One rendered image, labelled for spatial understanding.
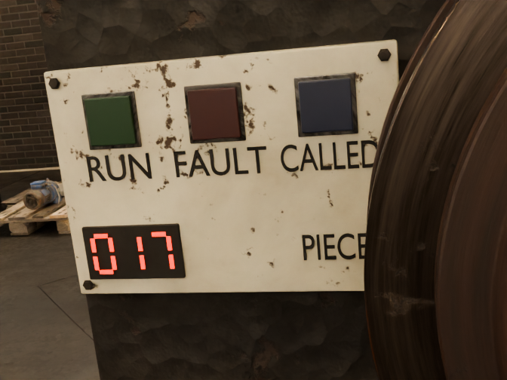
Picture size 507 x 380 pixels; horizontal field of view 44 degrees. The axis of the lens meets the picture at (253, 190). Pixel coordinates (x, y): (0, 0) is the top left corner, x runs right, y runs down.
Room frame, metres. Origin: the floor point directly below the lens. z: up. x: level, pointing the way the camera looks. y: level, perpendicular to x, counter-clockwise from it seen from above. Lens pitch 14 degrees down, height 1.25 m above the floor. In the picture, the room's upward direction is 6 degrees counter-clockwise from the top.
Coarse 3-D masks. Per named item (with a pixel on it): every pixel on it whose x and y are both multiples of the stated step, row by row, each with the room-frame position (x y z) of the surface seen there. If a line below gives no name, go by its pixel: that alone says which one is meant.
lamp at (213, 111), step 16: (192, 96) 0.45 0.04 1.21; (208, 96) 0.45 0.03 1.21; (224, 96) 0.45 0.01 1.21; (192, 112) 0.45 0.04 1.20; (208, 112) 0.45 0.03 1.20; (224, 112) 0.45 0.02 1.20; (192, 128) 0.46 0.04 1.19; (208, 128) 0.45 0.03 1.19; (224, 128) 0.45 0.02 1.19; (240, 128) 0.45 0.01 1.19
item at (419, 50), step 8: (448, 0) 0.36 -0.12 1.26; (440, 8) 0.36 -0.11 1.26; (448, 8) 0.36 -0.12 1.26; (440, 16) 0.36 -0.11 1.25; (432, 24) 0.36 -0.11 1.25; (432, 32) 0.36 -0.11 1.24; (424, 40) 0.36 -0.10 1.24; (416, 48) 0.36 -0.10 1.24; (424, 48) 0.36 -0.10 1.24; (416, 56) 0.36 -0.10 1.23; (408, 64) 0.36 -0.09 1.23; (416, 64) 0.36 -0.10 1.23; (408, 72) 0.36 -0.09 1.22; (400, 80) 0.37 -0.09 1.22; (408, 80) 0.36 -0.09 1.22; (400, 88) 0.36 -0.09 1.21; (400, 96) 0.36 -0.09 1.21; (392, 104) 0.36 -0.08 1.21; (392, 112) 0.36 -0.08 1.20; (384, 128) 0.36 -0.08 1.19; (384, 136) 0.36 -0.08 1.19; (376, 152) 0.37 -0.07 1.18; (376, 160) 0.37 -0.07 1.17; (376, 168) 0.37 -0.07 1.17; (368, 200) 0.37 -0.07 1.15; (368, 208) 0.37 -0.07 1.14
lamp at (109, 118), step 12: (120, 96) 0.47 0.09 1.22; (96, 108) 0.47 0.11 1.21; (108, 108) 0.47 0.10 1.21; (120, 108) 0.47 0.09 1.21; (96, 120) 0.47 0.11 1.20; (108, 120) 0.47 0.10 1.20; (120, 120) 0.47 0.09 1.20; (132, 120) 0.47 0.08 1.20; (96, 132) 0.47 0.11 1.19; (108, 132) 0.47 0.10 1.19; (120, 132) 0.47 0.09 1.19; (132, 132) 0.47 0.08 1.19; (96, 144) 0.47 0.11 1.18; (108, 144) 0.47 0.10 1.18; (120, 144) 0.47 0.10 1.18
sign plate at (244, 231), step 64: (128, 64) 0.47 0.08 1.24; (192, 64) 0.46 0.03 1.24; (256, 64) 0.45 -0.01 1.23; (320, 64) 0.44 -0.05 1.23; (384, 64) 0.43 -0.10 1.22; (64, 128) 0.48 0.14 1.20; (256, 128) 0.45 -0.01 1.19; (64, 192) 0.48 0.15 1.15; (128, 192) 0.47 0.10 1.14; (192, 192) 0.46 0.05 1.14; (256, 192) 0.45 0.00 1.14; (320, 192) 0.44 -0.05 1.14; (128, 256) 0.47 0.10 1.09; (192, 256) 0.46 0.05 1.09; (256, 256) 0.45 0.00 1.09; (320, 256) 0.44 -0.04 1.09
